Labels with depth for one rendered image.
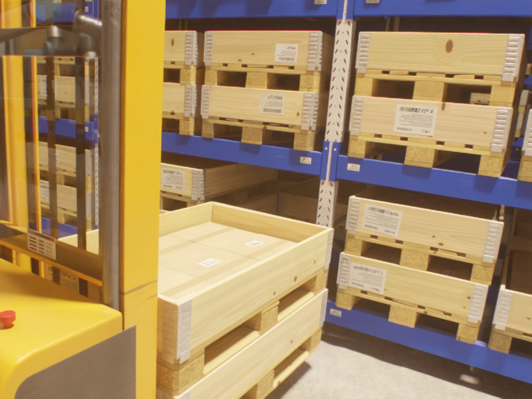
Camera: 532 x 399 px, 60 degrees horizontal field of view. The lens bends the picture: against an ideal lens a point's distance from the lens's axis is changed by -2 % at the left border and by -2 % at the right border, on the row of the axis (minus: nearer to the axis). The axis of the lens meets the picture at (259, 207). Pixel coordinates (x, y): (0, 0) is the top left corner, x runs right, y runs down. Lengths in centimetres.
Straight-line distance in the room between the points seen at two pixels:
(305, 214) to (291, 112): 161
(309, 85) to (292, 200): 171
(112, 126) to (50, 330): 53
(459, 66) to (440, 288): 116
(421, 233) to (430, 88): 76
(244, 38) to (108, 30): 187
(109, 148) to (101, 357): 55
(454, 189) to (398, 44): 81
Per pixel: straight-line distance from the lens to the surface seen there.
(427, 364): 309
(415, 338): 289
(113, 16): 126
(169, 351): 161
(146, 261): 142
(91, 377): 135
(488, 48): 259
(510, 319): 275
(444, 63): 261
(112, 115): 125
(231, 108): 306
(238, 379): 199
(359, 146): 270
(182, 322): 155
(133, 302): 143
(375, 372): 289
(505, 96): 257
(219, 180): 343
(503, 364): 287
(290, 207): 433
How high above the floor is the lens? 148
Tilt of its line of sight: 14 degrees down
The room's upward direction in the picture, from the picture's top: 4 degrees clockwise
